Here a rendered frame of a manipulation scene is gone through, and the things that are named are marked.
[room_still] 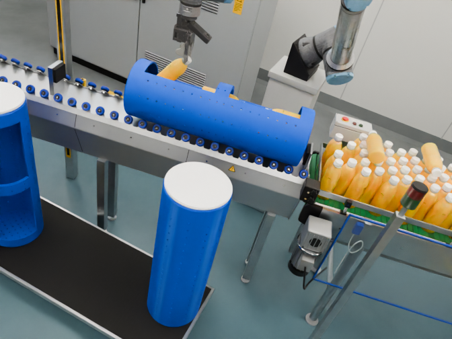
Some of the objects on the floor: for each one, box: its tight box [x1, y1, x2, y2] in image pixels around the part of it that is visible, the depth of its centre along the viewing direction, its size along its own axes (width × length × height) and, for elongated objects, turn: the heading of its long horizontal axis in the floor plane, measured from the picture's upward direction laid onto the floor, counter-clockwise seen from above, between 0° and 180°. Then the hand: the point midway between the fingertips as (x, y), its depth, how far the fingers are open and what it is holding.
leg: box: [108, 161, 118, 221], centre depth 249 cm, size 6×6×63 cm
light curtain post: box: [53, 0, 78, 180], centre depth 239 cm, size 6×6×170 cm
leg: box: [97, 158, 108, 231], centre depth 239 cm, size 6×6×63 cm
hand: (187, 59), depth 179 cm, fingers closed on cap, 4 cm apart
